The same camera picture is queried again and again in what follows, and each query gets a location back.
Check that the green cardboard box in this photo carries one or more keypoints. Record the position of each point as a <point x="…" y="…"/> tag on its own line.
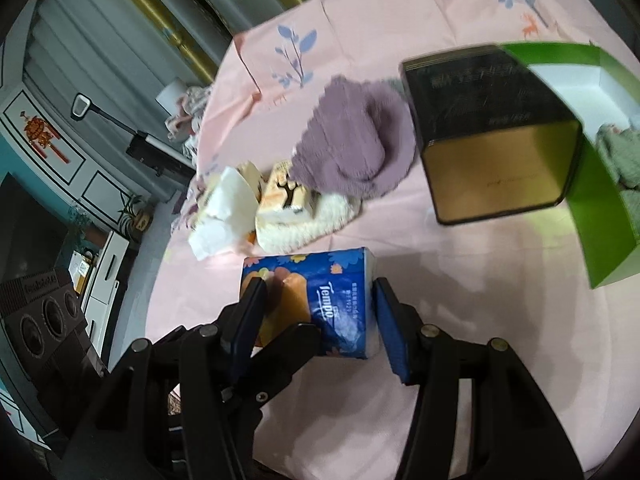
<point x="600" y="230"/>

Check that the open pack with white tissue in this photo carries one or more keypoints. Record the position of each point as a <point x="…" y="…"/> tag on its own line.
<point x="225" y="210"/>

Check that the blue tissue pack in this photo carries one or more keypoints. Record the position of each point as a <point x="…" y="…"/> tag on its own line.
<point x="340" y="290"/>

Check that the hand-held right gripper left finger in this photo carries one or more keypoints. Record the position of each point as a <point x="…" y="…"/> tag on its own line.
<point x="247" y="320"/>

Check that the pile of clothes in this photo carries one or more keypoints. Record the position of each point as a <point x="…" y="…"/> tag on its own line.
<point x="185" y="115"/>

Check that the black and gold tin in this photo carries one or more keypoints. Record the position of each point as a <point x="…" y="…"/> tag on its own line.
<point x="500" y="170"/>

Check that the white panelled door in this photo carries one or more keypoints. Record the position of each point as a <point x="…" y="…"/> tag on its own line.
<point x="100" y="180"/>

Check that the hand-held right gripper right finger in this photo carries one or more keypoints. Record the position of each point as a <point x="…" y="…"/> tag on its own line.
<point x="395" y="335"/>

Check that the potted plant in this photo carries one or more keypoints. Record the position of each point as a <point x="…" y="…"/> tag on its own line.
<point x="140" y="215"/>

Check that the black floor stand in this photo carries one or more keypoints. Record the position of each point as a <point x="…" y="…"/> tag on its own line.
<point x="150" y="150"/>

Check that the purple fluffy towel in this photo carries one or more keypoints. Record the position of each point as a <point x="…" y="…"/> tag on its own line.
<point x="350" y="135"/>

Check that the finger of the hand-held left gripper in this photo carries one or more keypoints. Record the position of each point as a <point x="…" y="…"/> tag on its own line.
<point x="285" y="355"/>

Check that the dark television screen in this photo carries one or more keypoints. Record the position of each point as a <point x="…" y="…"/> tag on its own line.
<point x="25" y="230"/>

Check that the red knot ornament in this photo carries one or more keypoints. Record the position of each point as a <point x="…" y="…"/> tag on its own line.
<point x="40" y="132"/>

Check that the white lamp shade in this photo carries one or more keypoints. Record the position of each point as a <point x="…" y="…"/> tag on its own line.
<point x="170" y="92"/>

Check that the white cabinet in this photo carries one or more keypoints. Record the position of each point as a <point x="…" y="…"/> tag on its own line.
<point x="107" y="270"/>

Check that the pink printed bed sheet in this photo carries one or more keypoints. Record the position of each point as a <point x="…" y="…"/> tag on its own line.
<point x="450" y="285"/>

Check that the sage green knitted cloth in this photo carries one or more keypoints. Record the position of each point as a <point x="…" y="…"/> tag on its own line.
<point x="625" y="160"/>

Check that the yellow patterned curtain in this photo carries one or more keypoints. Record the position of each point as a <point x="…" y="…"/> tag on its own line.
<point x="150" y="10"/>

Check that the cream fluffy cloth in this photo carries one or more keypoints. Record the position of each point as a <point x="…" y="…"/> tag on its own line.
<point x="300" y="232"/>

